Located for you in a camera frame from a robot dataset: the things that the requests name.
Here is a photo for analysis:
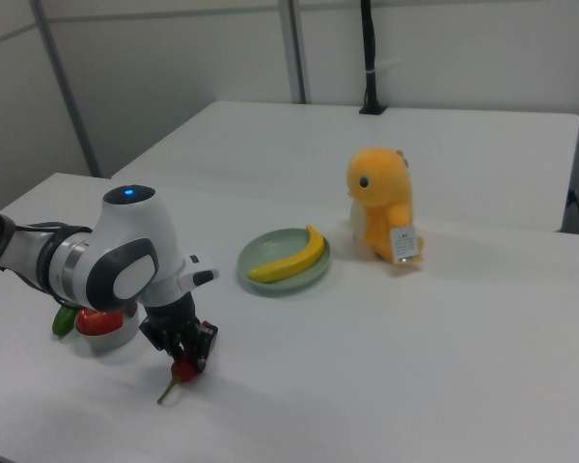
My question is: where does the black camera pole with base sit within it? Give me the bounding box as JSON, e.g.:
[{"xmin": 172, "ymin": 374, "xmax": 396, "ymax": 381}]
[{"xmin": 357, "ymin": 0, "xmax": 390, "ymax": 117}]

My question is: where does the red toy apple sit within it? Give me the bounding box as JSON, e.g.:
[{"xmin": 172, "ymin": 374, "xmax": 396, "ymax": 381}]
[{"xmin": 73, "ymin": 309, "xmax": 124, "ymax": 337}]

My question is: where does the grey round bowl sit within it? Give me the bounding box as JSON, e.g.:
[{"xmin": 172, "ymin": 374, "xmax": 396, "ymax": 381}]
[{"xmin": 79, "ymin": 301, "xmax": 142, "ymax": 357}]

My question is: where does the yellow toy banana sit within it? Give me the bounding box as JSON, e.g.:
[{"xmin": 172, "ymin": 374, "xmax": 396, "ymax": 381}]
[{"xmin": 247, "ymin": 224, "xmax": 326, "ymax": 285}]

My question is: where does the light green plastic plate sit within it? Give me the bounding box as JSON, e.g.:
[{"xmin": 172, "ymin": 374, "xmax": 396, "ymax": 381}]
[{"xmin": 235, "ymin": 226, "xmax": 333, "ymax": 291}]

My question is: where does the green toy cucumber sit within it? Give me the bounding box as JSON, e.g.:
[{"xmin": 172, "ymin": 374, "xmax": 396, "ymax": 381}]
[{"xmin": 51, "ymin": 307, "xmax": 81, "ymax": 340}]

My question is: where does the grey metal partition post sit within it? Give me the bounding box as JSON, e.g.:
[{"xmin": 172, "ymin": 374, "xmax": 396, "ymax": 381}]
[
  {"xmin": 286, "ymin": 0, "xmax": 309, "ymax": 104},
  {"xmin": 27, "ymin": 0, "xmax": 103, "ymax": 179}
]

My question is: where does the orange plush dinosaur toy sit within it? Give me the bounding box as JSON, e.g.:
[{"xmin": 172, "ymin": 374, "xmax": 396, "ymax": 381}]
[{"xmin": 345, "ymin": 146, "xmax": 426, "ymax": 265}]

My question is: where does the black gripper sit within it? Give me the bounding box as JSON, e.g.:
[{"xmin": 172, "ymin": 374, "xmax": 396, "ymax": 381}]
[{"xmin": 140, "ymin": 291, "xmax": 220, "ymax": 376}]

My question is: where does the white paper toy tag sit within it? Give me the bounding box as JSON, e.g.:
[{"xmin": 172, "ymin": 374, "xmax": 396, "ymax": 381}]
[{"xmin": 389, "ymin": 223, "xmax": 421, "ymax": 265}]

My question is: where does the red toy chili pepper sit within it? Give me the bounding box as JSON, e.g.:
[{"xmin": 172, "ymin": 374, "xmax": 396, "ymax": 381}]
[{"xmin": 155, "ymin": 353, "xmax": 200, "ymax": 406}]

